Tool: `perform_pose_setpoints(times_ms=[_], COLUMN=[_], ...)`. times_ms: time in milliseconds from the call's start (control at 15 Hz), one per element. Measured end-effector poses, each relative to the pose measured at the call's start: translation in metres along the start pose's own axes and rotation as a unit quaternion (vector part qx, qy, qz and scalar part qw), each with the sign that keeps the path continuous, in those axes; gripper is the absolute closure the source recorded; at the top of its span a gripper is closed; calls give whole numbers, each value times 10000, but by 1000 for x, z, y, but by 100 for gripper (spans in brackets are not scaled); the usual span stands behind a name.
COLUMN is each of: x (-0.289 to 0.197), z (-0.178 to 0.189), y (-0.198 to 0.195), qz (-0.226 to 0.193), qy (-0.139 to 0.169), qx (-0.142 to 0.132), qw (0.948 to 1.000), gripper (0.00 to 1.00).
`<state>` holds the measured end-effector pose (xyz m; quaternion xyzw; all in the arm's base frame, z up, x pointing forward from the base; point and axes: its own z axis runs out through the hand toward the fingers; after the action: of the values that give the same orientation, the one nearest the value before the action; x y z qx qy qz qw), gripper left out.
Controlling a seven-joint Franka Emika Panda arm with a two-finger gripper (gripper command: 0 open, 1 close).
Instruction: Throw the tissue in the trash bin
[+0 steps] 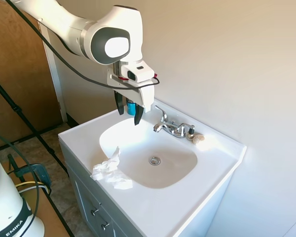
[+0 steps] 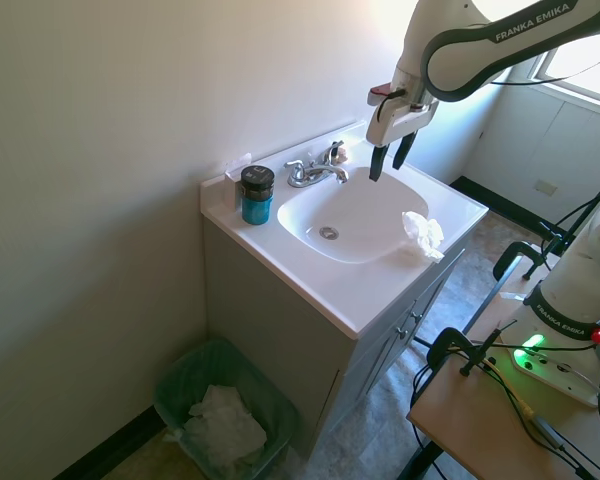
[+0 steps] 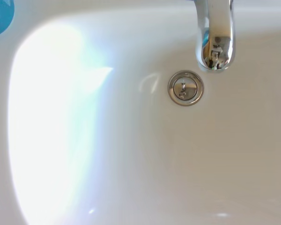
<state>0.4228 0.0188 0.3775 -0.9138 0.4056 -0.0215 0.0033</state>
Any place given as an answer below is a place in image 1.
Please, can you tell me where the grey vanity cabinet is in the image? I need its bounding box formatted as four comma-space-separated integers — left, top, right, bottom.
59, 142, 233, 237

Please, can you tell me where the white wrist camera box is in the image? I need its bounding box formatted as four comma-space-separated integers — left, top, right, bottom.
120, 61, 155, 83

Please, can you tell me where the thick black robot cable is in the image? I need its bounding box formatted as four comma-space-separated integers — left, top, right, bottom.
0, 129, 39, 237

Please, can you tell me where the black camera cable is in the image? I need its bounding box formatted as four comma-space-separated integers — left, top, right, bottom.
4, 0, 161, 88

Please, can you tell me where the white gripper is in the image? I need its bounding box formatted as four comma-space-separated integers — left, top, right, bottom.
107, 68, 155, 126

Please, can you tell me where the white vanity sink top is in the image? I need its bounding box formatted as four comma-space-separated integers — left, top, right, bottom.
58, 98, 247, 237

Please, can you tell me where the white door frame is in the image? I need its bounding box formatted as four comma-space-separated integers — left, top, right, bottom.
37, 21, 69, 123

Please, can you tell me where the chrome faucet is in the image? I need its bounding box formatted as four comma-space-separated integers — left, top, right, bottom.
152, 105, 196, 140

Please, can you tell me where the wooden robot platform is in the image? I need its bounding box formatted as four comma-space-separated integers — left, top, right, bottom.
4, 170, 75, 237

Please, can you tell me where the brown wooden door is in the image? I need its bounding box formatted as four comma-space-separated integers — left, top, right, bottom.
0, 0, 63, 149

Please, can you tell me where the blue jar with dark lid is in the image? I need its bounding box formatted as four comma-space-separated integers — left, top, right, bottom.
126, 98, 138, 116

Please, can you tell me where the yellow cable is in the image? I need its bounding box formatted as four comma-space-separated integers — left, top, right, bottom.
16, 181, 52, 196

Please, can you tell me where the teal clamp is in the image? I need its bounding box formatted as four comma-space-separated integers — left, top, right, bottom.
7, 154, 52, 191

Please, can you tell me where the dark baseboard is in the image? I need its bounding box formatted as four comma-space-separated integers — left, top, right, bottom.
65, 112, 80, 127

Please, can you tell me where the white tissue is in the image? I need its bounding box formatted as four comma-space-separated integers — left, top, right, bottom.
89, 146, 134, 191

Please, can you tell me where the black tripod leg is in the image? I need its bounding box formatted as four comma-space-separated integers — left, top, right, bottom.
0, 71, 69, 172

